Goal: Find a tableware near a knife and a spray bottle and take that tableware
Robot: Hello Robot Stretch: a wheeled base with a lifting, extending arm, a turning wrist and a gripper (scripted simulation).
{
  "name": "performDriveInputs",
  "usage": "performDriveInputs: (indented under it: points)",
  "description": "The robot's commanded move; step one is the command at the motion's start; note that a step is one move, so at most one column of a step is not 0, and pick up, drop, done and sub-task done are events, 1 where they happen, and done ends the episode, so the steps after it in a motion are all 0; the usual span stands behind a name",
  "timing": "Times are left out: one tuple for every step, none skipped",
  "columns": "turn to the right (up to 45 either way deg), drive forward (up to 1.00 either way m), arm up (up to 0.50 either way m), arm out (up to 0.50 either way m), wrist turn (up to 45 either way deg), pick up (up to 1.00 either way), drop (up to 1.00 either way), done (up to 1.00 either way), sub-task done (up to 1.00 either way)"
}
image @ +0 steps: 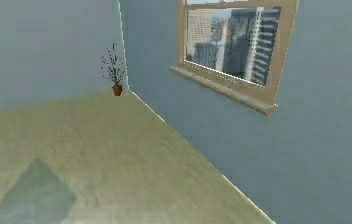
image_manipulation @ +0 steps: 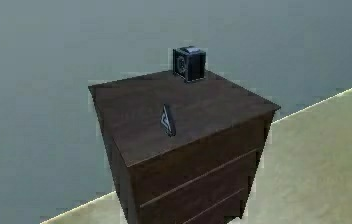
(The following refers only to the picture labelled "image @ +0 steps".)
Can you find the beige framed window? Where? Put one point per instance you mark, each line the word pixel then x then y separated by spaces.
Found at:
pixel 232 43

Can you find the house plant in brown pot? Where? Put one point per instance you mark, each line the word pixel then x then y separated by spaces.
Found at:
pixel 116 89

